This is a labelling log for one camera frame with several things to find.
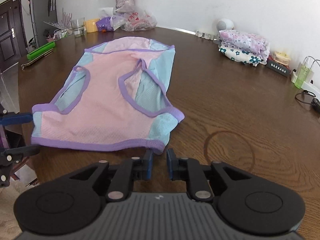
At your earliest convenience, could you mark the green long box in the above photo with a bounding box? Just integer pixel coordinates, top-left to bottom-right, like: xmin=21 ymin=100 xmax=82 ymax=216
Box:
xmin=27 ymin=41 xmax=55 ymax=60

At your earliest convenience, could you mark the pink blue purple mesh vest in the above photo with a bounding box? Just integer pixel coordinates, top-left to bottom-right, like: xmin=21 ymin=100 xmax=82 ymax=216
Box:
xmin=31 ymin=36 xmax=184 ymax=153

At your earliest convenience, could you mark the yellow small item on box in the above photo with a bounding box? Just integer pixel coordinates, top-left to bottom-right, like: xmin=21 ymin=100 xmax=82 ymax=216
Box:
xmin=271 ymin=51 xmax=291 ymax=66

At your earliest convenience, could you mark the green liquid bottle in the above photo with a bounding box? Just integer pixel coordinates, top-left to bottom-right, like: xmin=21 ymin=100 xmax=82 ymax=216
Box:
xmin=294 ymin=64 xmax=314 ymax=89

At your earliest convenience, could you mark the dark brown door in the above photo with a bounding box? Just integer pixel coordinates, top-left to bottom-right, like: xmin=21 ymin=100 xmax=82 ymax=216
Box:
xmin=0 ymin=0 xmax=27 ymax=72

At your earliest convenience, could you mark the white power strip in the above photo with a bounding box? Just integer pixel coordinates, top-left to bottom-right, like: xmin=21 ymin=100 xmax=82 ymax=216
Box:
xmin=290 ymin=72 xmax=320 ymax=94

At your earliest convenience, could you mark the grey refrigerator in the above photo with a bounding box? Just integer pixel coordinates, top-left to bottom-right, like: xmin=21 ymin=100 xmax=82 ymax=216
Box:
xmin=29 ymin=0 xmax=57 ymax=48

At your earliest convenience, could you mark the clear plastic bag red print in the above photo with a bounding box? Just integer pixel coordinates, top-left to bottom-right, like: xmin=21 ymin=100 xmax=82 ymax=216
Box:
xmin=115 ymin=9 xmax=157 ymax=32

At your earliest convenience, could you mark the clear drinking glass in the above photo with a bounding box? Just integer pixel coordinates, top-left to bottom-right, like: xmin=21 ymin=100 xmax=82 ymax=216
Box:
xmin=71 ymin=17 xmax=85 ymax=37

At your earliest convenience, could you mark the purple tissue pack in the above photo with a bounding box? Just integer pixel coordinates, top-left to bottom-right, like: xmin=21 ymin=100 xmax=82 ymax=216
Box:
xmin=95 ymin=16 xmax=116 ymax=32

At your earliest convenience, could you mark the black labelled box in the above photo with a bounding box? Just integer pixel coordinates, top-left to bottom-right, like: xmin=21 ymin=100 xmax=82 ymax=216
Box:
xmin=266 ymin=57 xmax=291 ymax=77

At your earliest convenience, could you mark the folded white flower-print cloth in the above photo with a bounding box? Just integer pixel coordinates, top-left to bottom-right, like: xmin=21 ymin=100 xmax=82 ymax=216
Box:
xmin=219 ymin=46 xmax=267 ymax=67

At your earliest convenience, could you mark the folded purple floral cloth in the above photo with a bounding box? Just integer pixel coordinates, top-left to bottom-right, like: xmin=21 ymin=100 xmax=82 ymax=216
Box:
xmin=219 ymin=29 xmax=270 ymax=60

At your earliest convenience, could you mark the white round robot speaker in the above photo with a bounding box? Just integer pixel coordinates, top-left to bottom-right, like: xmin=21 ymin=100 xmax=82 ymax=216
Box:
xmin=216 ymin=18 xmax=235 ymax=31

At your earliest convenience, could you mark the black cable with plug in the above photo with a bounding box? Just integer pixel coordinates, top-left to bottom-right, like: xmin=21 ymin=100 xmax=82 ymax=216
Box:
xmin=294 ymin=89 xmax=320 ymax=113

